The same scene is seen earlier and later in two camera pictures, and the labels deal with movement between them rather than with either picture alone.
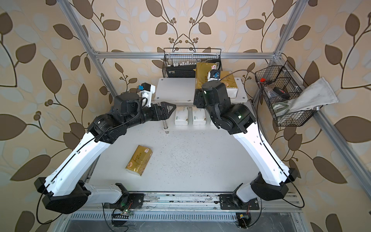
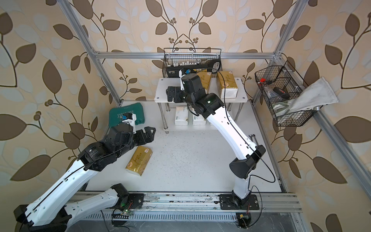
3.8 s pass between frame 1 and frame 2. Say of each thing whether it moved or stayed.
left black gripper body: moved
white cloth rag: stayed
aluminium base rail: stayed
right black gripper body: moved
